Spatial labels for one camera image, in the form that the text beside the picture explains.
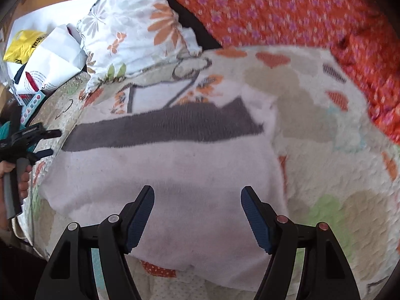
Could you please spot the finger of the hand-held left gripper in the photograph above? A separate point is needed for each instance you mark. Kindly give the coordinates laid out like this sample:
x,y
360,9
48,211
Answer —
x,y
42,154
47,132

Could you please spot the white paper bag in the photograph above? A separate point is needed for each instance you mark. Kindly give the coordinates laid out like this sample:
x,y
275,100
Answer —
x,y
56,56

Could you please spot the yellow plastic bag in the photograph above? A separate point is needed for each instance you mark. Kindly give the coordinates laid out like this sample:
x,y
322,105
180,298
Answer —
x,y
22,47

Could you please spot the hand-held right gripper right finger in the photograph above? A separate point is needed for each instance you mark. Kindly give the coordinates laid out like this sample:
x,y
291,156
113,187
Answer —
x,y
256,222

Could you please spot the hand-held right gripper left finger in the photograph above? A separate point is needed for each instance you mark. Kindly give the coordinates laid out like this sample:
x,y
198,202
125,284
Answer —
x,y
140,220

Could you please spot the floral pillow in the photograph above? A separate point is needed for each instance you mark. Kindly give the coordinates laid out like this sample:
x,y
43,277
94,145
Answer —
x,y
131,28

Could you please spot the green cardboard box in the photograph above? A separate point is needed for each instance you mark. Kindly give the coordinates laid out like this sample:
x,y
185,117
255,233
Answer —
x,y
6,128

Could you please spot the perforated metal rack bar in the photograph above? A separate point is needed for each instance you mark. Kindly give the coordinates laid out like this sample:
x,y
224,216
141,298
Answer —
x,y
15,92

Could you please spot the white paper sheet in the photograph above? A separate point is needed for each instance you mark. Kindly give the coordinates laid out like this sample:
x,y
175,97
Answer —
x,y
47,18

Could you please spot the orange floral blanket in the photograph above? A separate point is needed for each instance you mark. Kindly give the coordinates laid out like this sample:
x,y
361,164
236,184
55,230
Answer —
x,y
281,12

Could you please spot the person's left hand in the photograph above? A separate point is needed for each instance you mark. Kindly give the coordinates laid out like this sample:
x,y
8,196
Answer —
x,y
25,182

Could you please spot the colourful printed strip box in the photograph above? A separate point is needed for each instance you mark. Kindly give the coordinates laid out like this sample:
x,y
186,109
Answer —
x,y
31,103

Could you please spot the patchwork quilt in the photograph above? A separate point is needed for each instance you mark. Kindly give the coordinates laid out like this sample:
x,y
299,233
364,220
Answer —
x,y
328,162

